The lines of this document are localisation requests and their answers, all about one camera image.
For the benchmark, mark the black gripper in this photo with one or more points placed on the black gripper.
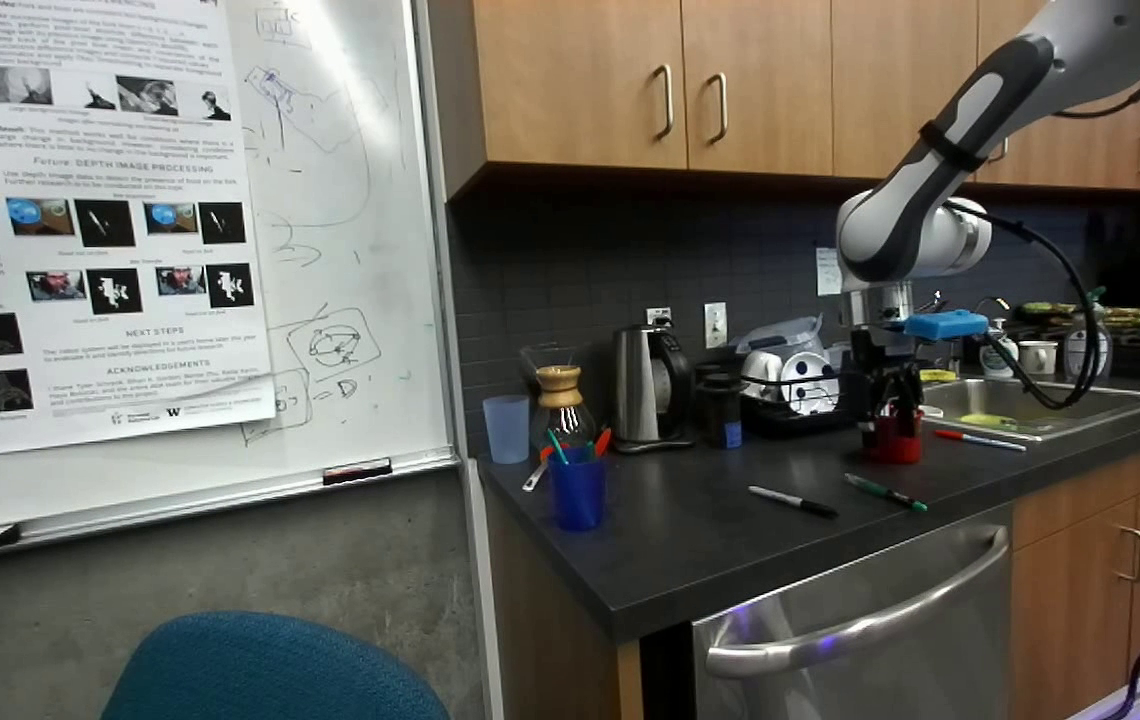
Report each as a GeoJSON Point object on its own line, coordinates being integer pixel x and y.
{"type": "Point", "coordinates": [881, 363]}

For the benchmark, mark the green capped pen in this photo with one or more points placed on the green capped pen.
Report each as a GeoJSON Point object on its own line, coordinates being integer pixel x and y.
{"type": "Point", "coordinates": [886, 494]}

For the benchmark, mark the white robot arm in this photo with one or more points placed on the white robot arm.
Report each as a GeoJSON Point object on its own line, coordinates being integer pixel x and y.
{"type": "Point", "coordinates": [941, 200]}

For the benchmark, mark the red mug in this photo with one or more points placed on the red mug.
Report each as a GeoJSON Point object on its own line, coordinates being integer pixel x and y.
{"type": "Point", "coordinates": [894, 451]}

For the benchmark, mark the blue pen cup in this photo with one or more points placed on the blue pen cup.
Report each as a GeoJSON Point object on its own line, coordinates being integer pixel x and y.
{"type": "Point", "coordinates": [578, 496]}

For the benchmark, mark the white marker with red cap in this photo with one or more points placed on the white marker with red cap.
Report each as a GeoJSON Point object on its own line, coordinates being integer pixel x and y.
{"type": "Point", "coordinates": [981, 440]}

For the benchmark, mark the black marker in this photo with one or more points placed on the black marker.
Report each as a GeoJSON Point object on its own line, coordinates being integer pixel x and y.
{"type": "Point", "coordinates": [794, 503]}

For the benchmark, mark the small blue cup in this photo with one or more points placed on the small blue cup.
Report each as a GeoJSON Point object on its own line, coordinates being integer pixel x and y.
{"type": "Point", "coordinates": [734, 434]}

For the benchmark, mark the stainless steel sink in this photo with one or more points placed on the stainless steel sink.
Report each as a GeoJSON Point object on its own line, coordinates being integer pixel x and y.
{"type": "Point", "coordinates": [1060, 401]}

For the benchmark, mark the stainless steel kettle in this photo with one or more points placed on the stainless steel kettle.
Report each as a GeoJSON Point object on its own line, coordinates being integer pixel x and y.
{"type": "Point", "coordinates": [649, 387]}

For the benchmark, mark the wooden lower cabinets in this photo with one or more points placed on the wooden lower cabinets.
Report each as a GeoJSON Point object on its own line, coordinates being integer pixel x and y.
{"type": "Point", "coordinates": [1072, 603]}

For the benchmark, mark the wooden cabinets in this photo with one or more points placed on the wooden cabinets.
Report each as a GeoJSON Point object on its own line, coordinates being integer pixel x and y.
{"type": "Point", "coordinates": [1072, 603]}
{"type": "Point", "coordinates": [569, 81]}

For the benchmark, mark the translucent blue cup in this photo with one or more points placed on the translucent blue cup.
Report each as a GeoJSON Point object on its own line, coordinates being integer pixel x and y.
{"type": "Point", "coordinates": [505, 429]}

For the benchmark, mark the wooden upper cabinets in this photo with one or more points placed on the wooden upper cabinets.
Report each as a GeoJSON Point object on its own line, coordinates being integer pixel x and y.
{"type": "Point", "coordinates": [569, 81]}

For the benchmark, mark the whiteboard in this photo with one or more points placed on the whiteboard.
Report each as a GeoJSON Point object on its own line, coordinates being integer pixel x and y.
{"type": "Point", "coordinates": [353, 265]}

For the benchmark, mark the blue chair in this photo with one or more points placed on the blue chair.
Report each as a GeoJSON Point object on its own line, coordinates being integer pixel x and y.
{"type": "Point", "coordinates": [261, 673]}

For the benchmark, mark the white research poster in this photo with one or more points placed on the white research poster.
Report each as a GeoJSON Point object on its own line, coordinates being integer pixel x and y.
{"type": "Point", "coordinates": [103, 347]}

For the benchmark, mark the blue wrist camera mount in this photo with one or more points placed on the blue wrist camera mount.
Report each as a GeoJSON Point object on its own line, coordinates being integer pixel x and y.
{"type": "Point", "coordinates": [947, 327]}

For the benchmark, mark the white wall outlet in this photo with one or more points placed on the white wall outlet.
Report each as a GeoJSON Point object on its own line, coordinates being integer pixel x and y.
{"type": "Point", "coordinates": [719, 327]}
{"type": "Point", "coordinates": [657, 317]}

